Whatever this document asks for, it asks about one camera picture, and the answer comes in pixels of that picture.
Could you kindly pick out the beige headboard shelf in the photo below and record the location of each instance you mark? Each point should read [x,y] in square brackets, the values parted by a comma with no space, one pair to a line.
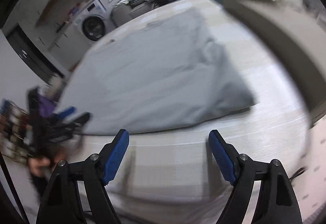
[296,41]

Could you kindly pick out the white washing machine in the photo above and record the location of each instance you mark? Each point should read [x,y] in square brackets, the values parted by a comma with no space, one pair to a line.
[89,21]

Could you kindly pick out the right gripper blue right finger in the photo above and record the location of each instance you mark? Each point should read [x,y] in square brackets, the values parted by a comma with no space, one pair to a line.
[235,167]

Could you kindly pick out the grey cloth garment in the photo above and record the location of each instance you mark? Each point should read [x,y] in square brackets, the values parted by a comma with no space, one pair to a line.
[170,74]

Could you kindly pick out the purple bag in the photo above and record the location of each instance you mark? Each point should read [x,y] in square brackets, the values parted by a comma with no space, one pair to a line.
[46,106]

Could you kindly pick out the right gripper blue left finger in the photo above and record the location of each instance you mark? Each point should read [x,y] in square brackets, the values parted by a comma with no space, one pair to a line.
[102,167]

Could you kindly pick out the left hand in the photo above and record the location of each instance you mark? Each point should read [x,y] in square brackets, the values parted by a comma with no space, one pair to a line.
[38,165]

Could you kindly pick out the shoe rack with shoes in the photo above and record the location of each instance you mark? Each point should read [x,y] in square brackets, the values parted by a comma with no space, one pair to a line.
[16,132]

